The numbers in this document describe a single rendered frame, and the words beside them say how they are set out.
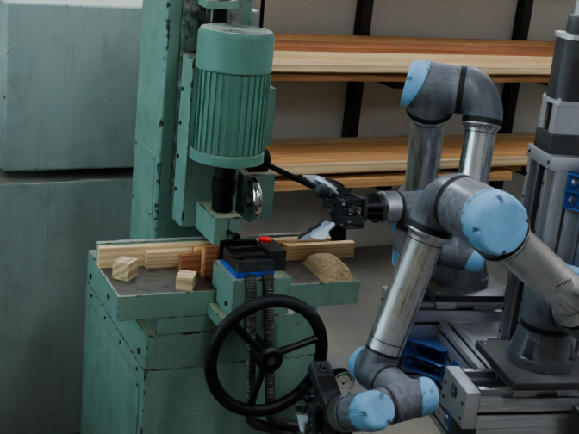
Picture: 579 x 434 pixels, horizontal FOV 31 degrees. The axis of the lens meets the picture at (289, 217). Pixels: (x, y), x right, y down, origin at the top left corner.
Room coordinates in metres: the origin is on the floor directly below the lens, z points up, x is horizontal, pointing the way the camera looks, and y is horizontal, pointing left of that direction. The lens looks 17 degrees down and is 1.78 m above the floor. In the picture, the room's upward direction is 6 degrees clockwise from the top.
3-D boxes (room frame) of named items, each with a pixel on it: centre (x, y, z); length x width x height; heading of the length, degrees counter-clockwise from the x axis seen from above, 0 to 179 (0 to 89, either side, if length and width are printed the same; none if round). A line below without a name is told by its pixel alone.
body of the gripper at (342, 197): (2.32, -0.16, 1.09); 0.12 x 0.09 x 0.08; 115
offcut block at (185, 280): (2.20, 0.22, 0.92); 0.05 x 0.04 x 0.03; 177
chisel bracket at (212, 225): (2.40, 0.17, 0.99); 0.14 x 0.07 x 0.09; 25
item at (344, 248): (2.42, 0.08, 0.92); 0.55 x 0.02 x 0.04; 115
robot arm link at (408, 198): (2.39, -0.30, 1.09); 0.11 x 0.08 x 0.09; 115
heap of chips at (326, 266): (2.41, -0.11, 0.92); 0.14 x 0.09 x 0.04; 25
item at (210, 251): (2.31, 0.10, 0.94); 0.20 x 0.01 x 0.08; 115
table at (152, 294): (2.29, 0.11, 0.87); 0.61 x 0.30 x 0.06; 115
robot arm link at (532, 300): (2.18, -0.60, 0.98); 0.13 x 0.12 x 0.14; 29
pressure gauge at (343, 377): (2.30, -0.16, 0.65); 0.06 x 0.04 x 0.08; 115
